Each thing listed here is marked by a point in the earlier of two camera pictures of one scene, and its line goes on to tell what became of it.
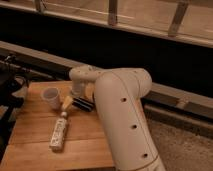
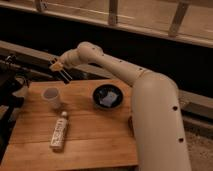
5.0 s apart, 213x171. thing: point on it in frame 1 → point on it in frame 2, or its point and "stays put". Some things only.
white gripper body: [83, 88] → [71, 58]
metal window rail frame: [185, 20] stays put
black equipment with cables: [11, 69] stays put
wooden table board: [45, 137] stays put
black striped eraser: [83, 104] → [64, 76]
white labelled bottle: [56, 143] stays put
